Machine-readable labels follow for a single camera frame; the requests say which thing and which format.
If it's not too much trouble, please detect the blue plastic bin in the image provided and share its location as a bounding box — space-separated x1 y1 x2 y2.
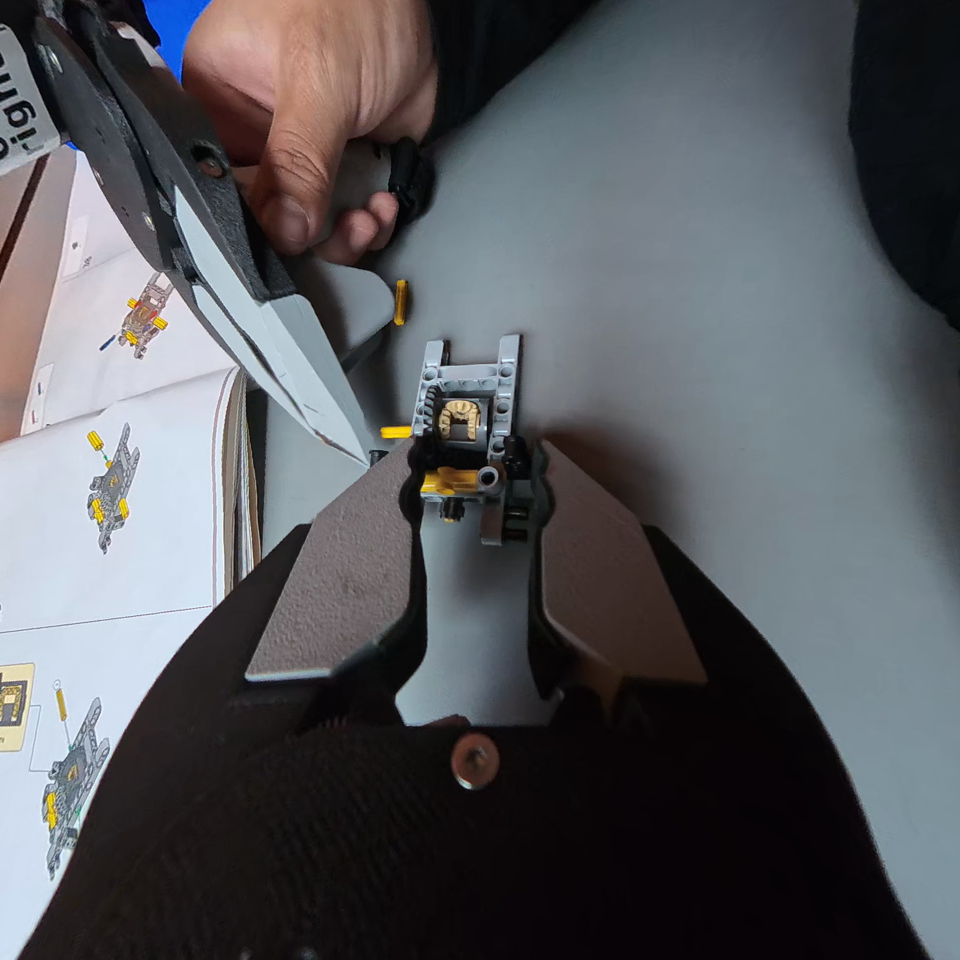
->
138 0 226 80

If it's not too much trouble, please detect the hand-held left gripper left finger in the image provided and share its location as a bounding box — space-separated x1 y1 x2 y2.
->
244 448 430 702

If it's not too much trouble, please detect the person's right forearm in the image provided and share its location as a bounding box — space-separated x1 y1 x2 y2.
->
423 0 601 147

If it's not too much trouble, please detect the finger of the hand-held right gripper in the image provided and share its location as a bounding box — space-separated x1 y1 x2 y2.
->
173 182 375 466
195 279 374 468

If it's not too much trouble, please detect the lego instruction booklet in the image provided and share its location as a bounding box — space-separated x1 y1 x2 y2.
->
0 150 264 885

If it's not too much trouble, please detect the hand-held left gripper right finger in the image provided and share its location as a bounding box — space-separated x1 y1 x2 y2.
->
527 437 710 702

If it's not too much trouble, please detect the grey lego frame assembly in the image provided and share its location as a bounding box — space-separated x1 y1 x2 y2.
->
367 333 552 549

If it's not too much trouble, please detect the grey lego differential housing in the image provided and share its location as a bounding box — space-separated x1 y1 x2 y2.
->
420 386 500 451

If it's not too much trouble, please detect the person's right hand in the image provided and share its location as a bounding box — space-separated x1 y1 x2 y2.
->
182 0 441 269

